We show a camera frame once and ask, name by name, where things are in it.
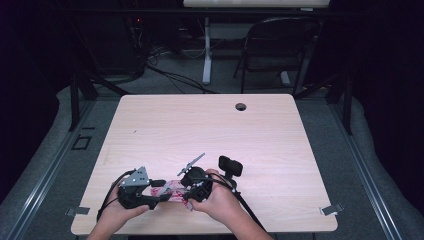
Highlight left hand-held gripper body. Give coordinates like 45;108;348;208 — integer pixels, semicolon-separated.
117;166;158;211

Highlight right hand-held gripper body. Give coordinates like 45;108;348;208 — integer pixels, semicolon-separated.
177;152;214;204

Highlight pink white plastic bag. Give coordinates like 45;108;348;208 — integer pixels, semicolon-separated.
149;179;195;212

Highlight person's left hand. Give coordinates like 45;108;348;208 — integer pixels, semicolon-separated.
99;186;150;231

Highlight person's right hand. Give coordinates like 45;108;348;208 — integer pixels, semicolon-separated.
190;168;246;224

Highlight white desk leg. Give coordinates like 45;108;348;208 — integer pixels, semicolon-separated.
202;17;213;86

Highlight dark equipment with red light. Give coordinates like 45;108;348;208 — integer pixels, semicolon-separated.
99;13;148;76

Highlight black folding chair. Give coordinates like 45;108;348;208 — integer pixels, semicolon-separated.
233;16;323;96

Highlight white desk top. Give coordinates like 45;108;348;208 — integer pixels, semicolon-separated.
182;0;331;9

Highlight right hand-held gripper black cable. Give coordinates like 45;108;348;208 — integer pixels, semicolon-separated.
203;173;268;234

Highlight grey table edge bracket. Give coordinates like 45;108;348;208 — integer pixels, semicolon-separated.
319;203;345;216
65;206;91;217

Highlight aluminium floor rail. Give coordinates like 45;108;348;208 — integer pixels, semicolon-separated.
0;99;96;240
328;99;405;240

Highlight black floor cables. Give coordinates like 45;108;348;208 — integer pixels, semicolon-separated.
145;46;218;95

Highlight black metal frame stand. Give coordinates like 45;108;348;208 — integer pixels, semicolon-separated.
293;71;354;136
68;71;131;132

